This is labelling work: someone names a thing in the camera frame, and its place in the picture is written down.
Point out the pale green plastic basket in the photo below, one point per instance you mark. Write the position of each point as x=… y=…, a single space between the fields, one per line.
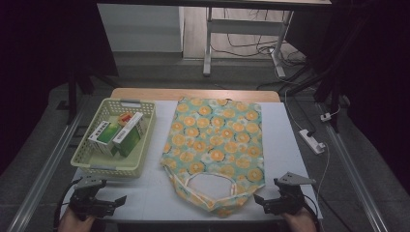
x=96 y=162

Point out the green white medicine box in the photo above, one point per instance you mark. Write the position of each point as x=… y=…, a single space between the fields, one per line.
x=129 y=138
x=103 y=135

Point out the person's left hand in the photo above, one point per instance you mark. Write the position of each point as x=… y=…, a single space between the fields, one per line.
x=75 y=224

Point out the white power strip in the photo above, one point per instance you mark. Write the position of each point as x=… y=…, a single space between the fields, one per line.
x=311 y=141

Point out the white desk frame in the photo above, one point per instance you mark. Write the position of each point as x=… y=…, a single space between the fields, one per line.
x=245 y=26

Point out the small white adapter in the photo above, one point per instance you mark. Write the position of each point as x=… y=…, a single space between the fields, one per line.
x=326 y=117

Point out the white cabinet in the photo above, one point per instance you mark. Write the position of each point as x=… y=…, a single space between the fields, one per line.
x=138 y=29

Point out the white table mat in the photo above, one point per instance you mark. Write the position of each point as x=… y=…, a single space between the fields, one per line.
x=280 y=129

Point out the dark curtain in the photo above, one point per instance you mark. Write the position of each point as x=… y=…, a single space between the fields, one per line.
x=38 y=64
x=377 y=80

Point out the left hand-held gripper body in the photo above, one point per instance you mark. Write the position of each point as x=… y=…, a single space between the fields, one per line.
x=83 y=199

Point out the aluminium rail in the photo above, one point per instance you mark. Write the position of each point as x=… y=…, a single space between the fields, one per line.
x=48 y=167
x=354 y=180

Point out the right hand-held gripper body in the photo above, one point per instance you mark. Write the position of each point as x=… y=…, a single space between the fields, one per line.
x=290 y=198

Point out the black stand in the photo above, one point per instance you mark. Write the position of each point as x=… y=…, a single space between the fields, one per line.
x=333 y=96
x=72 y=96

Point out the person's right hand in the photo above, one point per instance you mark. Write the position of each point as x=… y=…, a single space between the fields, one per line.
x=299 y=223

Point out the orange print fabric bag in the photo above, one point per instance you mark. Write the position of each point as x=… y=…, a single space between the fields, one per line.
x=219 y=135

